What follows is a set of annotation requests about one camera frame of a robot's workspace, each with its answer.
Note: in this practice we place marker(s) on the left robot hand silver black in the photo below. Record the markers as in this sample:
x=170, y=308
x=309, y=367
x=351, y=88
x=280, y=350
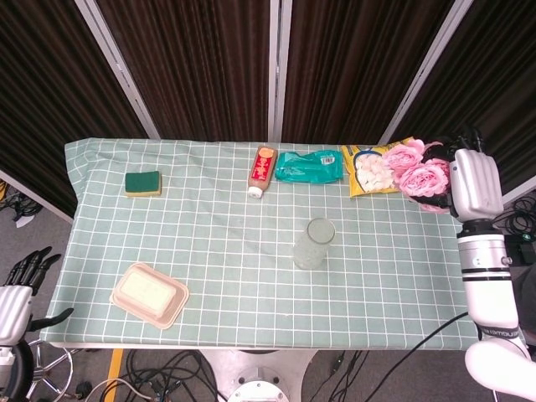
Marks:
x=14, y=310

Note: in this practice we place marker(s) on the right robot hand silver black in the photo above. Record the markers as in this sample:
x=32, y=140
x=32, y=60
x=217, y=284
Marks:
x=477, y=184

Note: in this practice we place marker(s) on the pink artificial flower bouquet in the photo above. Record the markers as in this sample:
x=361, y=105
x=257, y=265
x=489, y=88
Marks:
x=419, y=178

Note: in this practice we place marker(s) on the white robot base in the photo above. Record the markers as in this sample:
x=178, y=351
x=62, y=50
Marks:
x=259, y=372

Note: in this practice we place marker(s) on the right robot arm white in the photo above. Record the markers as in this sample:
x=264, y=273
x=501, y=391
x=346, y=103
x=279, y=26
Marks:
x=486, y=285

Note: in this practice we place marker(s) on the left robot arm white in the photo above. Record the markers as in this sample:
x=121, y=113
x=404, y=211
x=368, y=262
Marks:
x=10, y=368

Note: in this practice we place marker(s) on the clear glass vase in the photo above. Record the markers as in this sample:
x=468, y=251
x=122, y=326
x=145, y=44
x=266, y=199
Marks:
x=310, y=251

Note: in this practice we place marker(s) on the chrome stool base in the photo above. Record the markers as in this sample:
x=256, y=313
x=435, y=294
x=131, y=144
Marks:
x=50, y=372

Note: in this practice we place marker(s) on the yellow bag white candies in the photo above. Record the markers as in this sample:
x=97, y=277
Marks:
x=368, y=171

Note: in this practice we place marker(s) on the cream soap bar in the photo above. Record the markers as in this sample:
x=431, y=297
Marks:
x=146, y=291

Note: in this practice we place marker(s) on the beige soap tray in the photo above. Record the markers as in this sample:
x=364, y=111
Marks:
x=178, y=307

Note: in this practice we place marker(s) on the teal snack bag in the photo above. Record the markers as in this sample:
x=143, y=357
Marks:
x=307, y=167

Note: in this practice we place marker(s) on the green yellow sponge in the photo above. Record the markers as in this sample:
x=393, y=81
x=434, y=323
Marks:
x=142, y=182

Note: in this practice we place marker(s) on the sauce bottle red label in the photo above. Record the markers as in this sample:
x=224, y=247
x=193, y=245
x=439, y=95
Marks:
x=262, y=169

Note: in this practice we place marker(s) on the green checked tablecloth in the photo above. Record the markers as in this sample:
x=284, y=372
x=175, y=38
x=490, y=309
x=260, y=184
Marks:
x=234, y=251

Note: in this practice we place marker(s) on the brown partition panel silver frame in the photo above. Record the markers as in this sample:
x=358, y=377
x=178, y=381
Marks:
x=494, y=84
x=352, y=63
x=197, y=63
x=42, y=84

